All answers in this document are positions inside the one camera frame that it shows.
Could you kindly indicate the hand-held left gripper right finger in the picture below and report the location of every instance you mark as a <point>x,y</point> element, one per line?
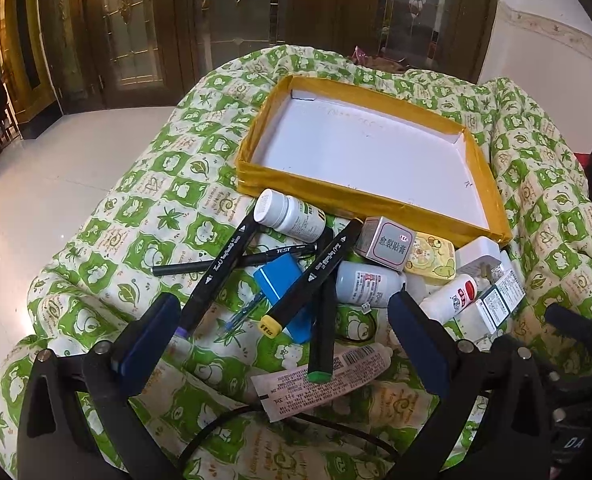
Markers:
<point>421,345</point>

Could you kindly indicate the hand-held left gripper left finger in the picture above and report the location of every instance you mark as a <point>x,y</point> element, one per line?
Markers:
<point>145,337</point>

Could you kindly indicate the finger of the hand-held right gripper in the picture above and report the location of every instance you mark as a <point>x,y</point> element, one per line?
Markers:
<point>573,322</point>

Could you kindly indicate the white medicine box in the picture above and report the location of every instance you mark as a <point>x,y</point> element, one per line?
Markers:
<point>513,280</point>
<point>496,306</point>

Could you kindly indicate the thin black pen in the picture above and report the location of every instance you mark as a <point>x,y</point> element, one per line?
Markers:
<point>185,267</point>

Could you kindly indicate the white bottle blue red label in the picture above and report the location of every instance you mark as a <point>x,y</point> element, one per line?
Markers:
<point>366,285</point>

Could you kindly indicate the black marker green cap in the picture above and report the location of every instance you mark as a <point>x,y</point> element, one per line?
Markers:
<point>323,342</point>

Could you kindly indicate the black marker purple cap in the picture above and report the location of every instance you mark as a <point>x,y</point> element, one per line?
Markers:
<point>220,265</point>

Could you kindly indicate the white plug charger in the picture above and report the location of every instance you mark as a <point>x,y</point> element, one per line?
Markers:
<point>476,255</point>

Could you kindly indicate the small grey cardboard box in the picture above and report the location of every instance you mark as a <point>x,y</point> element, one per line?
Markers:
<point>383,242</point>

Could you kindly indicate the black marker yellow cap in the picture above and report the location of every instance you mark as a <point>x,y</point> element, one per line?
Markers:
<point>321,270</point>

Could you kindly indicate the pink ointment tube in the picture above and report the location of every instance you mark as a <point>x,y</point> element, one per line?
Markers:
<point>296,387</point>

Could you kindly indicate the blue battery pack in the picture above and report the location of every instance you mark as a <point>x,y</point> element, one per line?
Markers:
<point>281,280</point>

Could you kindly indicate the white pill bottle green label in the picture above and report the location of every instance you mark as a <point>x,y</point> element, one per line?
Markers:
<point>288,215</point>

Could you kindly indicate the yellow cardboard box tray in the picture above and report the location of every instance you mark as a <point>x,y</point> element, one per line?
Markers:
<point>366,150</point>

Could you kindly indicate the blue transparent pen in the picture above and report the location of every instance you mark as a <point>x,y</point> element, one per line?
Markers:
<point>243,315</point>

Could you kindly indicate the green printed blanket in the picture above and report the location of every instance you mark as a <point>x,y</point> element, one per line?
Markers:
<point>125,210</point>

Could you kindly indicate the red cloth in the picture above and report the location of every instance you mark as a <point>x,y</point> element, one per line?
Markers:
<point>582,157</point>

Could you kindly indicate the brown cloth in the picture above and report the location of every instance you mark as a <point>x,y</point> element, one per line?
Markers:
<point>388,64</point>

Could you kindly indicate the pink wrapper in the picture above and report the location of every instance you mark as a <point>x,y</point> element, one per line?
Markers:
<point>363,54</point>

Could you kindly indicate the wooden door with glass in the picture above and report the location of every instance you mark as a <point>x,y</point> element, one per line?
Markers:
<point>125,25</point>
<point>426,5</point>

